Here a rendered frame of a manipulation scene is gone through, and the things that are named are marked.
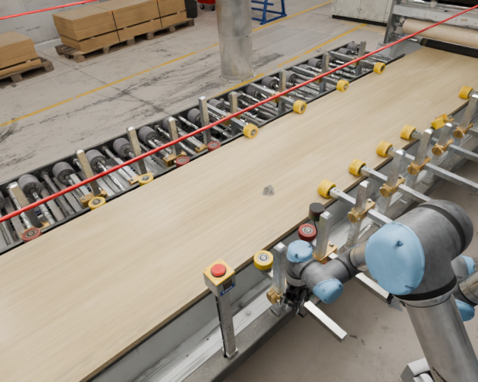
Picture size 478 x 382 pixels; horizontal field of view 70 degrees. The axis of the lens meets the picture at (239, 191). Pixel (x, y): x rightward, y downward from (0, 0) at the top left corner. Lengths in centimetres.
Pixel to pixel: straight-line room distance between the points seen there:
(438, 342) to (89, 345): 107
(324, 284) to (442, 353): 36
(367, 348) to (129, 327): 146
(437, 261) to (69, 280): 133
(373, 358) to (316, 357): 32
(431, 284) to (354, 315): 174
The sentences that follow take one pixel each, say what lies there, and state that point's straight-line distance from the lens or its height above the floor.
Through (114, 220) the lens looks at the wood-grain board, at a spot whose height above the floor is 90.
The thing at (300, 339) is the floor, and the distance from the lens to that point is 229.
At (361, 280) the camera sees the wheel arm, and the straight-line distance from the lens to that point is 150.
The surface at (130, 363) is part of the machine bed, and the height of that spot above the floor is 74.
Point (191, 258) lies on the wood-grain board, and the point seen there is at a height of 90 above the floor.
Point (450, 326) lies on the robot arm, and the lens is 76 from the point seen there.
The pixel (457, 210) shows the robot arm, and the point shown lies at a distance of 76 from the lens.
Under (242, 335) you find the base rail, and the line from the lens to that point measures 150.
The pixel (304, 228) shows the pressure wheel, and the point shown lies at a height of 90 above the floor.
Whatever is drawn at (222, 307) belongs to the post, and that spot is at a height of 106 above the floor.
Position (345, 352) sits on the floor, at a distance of 230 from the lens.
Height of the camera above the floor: 204
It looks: 40 degrees down
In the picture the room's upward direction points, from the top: 4 degrees counter-clockwise
